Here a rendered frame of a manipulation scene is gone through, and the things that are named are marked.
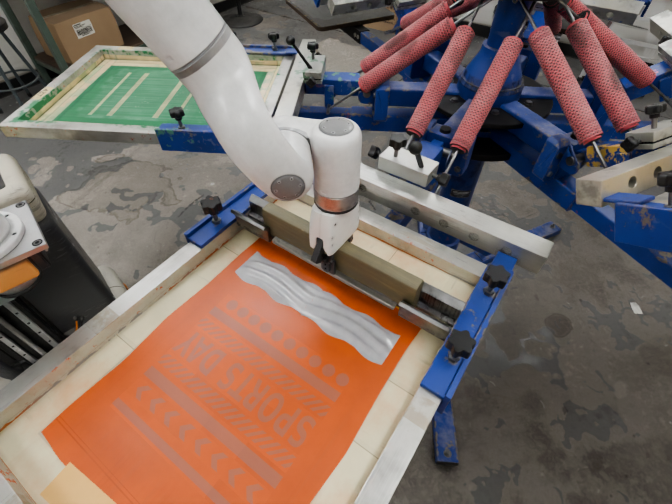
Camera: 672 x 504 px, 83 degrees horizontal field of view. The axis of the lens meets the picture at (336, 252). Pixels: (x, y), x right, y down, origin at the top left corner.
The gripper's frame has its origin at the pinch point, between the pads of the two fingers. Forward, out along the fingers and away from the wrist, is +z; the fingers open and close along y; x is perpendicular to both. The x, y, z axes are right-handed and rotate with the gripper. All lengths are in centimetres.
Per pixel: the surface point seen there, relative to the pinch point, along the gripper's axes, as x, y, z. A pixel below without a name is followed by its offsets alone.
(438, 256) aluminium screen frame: 16.2, -13.8, 2.4
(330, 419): 16.0, 24.5, 5.9
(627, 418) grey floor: 95, -67, 101
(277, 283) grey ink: -8.2, 9.2, 5.1
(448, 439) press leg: 39, -17, 96
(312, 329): 3.8, 13.2, 5.9
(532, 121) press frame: 17, -72, -1
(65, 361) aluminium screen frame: -25, 43, 3
